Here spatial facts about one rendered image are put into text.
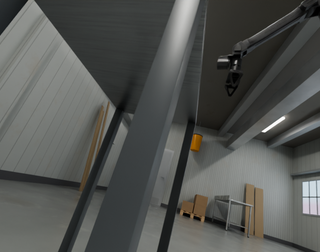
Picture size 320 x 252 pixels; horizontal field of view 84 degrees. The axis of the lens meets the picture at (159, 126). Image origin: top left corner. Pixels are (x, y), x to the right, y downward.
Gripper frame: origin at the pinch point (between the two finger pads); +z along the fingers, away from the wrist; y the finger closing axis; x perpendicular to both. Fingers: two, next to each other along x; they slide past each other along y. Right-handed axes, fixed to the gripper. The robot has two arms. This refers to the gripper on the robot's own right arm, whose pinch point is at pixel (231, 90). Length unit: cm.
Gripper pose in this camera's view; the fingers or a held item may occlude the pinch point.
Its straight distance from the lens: 101.2
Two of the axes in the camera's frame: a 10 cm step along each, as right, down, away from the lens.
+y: -1.5, -3.8, -9.1
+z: -2.7, 9.0, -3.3
